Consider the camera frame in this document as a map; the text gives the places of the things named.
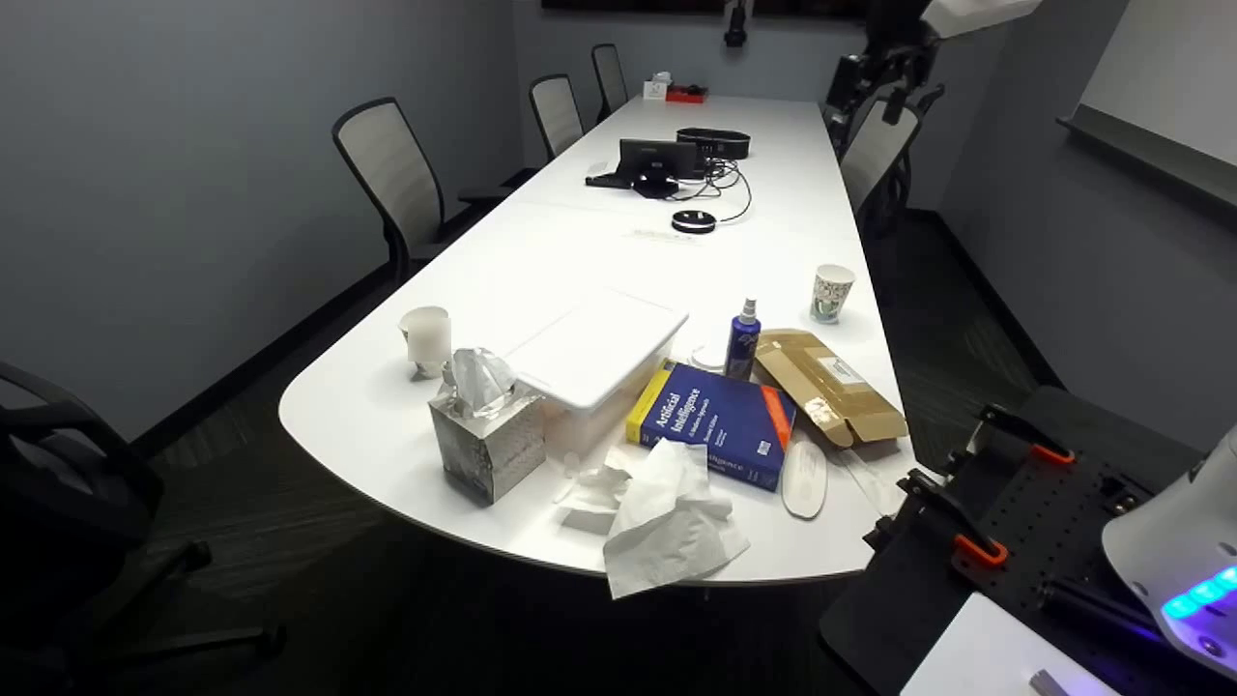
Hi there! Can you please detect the wall whiteboard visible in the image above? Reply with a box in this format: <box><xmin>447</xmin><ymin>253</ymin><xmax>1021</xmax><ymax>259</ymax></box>
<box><xmin>1055</xmin><ymin>0</ymin><xmax>1237</xmax><ymax>216</ymax></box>

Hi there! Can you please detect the patterned paper cup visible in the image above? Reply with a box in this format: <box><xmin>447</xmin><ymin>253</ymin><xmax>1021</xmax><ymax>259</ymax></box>
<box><xmin>806</xmin><ymin>259</ymin><xmax>858</xmax><ymax>324</ymax></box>
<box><xmin>399</xmin><ymin>301</ymin><xmax>457</xmax><ymax>384</ymax></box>

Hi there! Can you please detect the white box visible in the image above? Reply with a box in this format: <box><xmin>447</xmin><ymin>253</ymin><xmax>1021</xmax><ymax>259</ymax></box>
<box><xmin>497</xmin><ymin>284</ymin><xmax>693</xmax><ymax>413</ymax></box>

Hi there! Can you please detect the light mesh office chair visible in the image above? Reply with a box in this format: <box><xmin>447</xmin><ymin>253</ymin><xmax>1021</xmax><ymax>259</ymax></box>
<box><xmin>588</xmin><ymin>37</ymin><xmax>632</xmax><ymax>116</ymax></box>
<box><xmin>327</xmin><ymin>91</ymin><xmax>453</xmax><ymax>277</ymax></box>
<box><xmin>838</xmin><ymin>98</ymin><xmax>927</xmax><ymax>216</ymax></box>
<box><xmin>527</xmin><ymin>70</ymin><xmax>588</xmax><ymax>161</ymax></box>

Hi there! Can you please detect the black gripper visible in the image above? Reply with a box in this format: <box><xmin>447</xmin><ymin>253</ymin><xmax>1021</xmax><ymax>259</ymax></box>
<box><xmin>858</xmin><ymin>11</ymin><xmax>943</xmax><ymax>128</ymax></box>

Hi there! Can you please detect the grey tissue box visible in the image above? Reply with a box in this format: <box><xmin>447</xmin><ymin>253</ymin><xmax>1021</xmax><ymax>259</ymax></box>
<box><xmin>425</xmin><ymin>342</ymin><xmax>548</xmax><ymax>511</ymax></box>

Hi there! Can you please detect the brown cardboard box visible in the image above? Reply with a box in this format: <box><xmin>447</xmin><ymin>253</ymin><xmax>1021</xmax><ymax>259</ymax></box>
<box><xmin>751</xmin><ymin>324</ymin><xmax>911</xmax><ymax>457</ymax></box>

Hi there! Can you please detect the large crumpled white tissue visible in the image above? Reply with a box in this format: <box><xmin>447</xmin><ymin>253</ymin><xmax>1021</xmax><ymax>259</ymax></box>
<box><xmin>599</xmin><ymin>435</ymin><xmax>752</xmax><ymax>601</ymax></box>

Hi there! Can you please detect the small folded white tissue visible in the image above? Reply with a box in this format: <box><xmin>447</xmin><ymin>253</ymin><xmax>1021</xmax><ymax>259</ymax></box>
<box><xmin>556</xmin><ymin>449</ymin><xmax>632</xmax><ymax>538</ymax></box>

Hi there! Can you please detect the black office chair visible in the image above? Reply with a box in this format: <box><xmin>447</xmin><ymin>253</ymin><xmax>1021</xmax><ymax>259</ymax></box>
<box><xmin>0</xmin><ymin>358</ymin><xmax>280</xmax><ymax>696</ymax></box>

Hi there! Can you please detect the black orange-tipped clamp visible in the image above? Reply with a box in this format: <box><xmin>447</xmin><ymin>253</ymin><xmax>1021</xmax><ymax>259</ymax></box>
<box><xmin>896</xmin><ymin>465</ymin><xmax>1012</xmax><ymax>572</ymax></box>
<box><xmin>963</xmin><ymin>400</ymin><xmax>1078</xmax><ymax>473</ymax></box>

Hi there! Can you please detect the blue and yellow book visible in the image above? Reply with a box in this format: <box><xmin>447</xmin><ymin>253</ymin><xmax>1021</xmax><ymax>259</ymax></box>
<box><xmin>621</xmin><ymin>358</ymin><xmax>797</xmax><ymax>496</ymax></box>

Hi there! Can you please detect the clear plastic lunch box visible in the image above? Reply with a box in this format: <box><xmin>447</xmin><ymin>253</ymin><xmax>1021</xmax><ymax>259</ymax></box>
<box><xmin>533</xmin><ymin>369</ymin><xmax>664</xmax><ymax>465</ymax></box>

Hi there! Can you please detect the blue spray bottle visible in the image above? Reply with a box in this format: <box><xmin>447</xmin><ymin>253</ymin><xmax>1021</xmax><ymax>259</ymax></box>
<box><xmin>721</xmin><ymin>296</ymin><xmax>765</xmax><ymax>384</ymax></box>

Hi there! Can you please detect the white paper sheet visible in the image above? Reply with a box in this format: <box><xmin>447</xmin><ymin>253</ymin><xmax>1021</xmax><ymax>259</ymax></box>
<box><xmin>899</xmin><ymin>590</ymin><xmax>1121</xmax><ymax>696</ymax></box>

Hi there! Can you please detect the white robot base blue light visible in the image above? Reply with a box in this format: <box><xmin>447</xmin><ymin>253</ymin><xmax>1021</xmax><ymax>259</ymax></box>
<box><xmin>1096</xmin><ymin>421</ymin><xmax>1237</xmax><ymax>681</ymax></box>

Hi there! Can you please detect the black mounting board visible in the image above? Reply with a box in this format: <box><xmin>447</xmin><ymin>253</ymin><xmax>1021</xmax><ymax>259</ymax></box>
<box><xmin>816</xmin><ymin>384</ymin><xmax>1237</xmax><ymax>696</ymax></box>

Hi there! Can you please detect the black rectangular device box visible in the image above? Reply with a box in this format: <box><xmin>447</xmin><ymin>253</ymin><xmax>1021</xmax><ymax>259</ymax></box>
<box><xmin>673</xmin><ymin>123</ymin><xmax>752</xmax><ymax>161</ymax></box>

